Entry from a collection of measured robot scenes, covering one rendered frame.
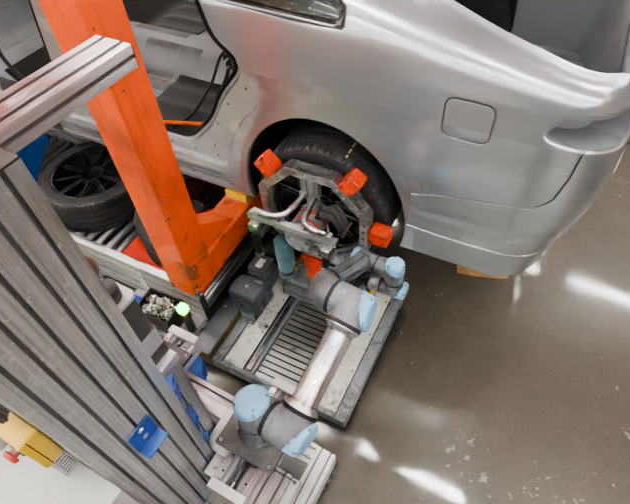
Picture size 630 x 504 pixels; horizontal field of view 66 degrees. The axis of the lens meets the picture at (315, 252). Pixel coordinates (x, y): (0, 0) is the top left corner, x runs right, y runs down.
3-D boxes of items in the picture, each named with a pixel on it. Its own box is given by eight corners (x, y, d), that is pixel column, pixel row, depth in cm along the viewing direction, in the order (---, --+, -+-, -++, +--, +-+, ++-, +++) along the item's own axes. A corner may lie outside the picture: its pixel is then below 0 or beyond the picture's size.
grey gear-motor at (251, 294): (298, 280, 295) (293, 242, 268) (262, 335, 271) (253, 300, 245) (272, 270, 301) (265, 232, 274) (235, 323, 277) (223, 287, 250)
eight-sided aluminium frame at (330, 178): (370, 265, 236) (376, 182, 194) (365, 275, 232) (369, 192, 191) (274, 231, 254) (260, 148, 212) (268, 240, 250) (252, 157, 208)
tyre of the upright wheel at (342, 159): (279, 194, 271) (387, 244, 259) (258, 222, 258) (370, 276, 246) (287, 95, 217) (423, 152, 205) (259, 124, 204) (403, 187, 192)
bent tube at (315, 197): (350, 210, 205) (350, 192, 197) (330, 242, 194) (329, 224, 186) (313, 199, 211) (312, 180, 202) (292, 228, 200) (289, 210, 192)
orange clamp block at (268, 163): (283, 162, 214) (269, 147, 211) (274, 173, 209) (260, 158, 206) (275, 168, 219) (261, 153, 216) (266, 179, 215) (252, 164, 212)
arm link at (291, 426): (266, 435, 154) (344, 283, 162) (305, 461, 148) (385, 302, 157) (251, 437, 143) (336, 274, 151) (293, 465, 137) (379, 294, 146)
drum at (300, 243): (332, 224, 227) (332, 203, 216) (312, 257, 215) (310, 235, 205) (306, 216, 232) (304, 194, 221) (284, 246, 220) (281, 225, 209)
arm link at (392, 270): (373, 262, 183) (372, 280, 191) (400, 274, 179) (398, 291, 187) (383, 248, 187) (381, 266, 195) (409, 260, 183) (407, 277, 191)
